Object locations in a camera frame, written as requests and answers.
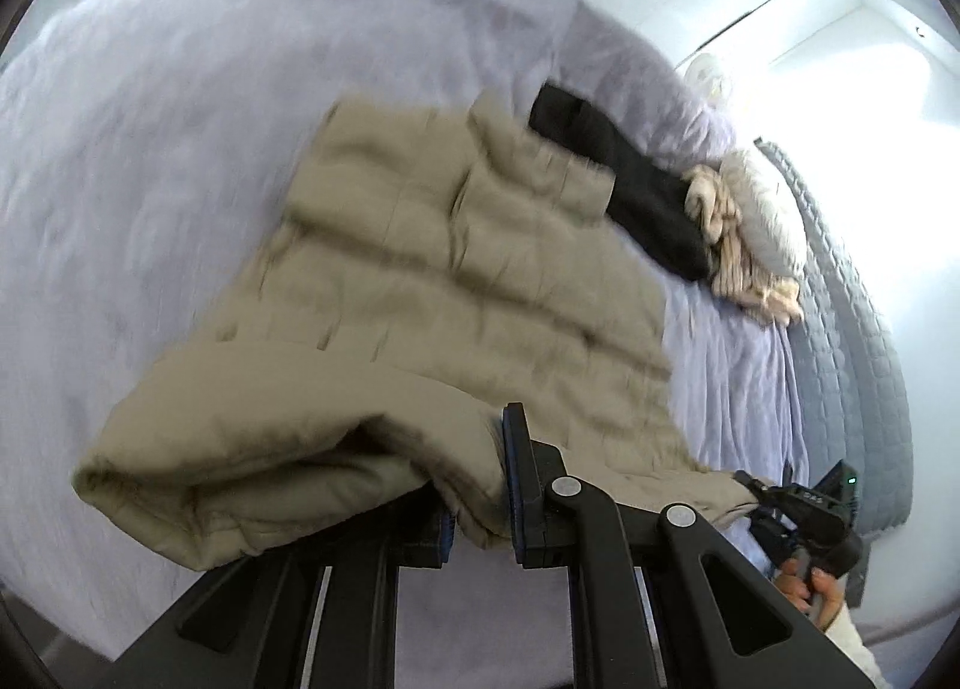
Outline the white fan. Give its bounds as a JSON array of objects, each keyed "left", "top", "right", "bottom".
[{"left": 683, "top": 54, "right": 724, "bottom": 107}]

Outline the cream striped garment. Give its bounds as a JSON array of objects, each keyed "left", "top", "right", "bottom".
[{"left": 682, "top": 164, "right": 804, "bottom": 327}]

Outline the person's right hand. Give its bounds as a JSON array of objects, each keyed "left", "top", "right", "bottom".
[{"left": 773, "top": 559, "right": 844, "bottom": 632}]

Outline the grey quilted headboard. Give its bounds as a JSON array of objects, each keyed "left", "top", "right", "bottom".
[{"left": 755, "top": 139, "right": 914, "bottom": 541}]

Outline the black knit sweater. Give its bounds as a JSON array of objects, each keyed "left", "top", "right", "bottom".
[{"left": 529, "top": 83, "right": 715, "bottom": 283}]

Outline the white fluffy pillow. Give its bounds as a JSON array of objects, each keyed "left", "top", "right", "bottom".
[{"left": 719, "top": 145, "right": 807, "bottom": 279}]

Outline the lavender plush bed blanket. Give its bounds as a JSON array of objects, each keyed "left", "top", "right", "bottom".
[{"left": 2, "top": 0, "right": 805, "bottom": 687}]

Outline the beige puffer jacket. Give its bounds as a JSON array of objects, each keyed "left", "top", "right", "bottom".
[{"left": 73, "top": 96, "right": 754, "bottom": 570}]

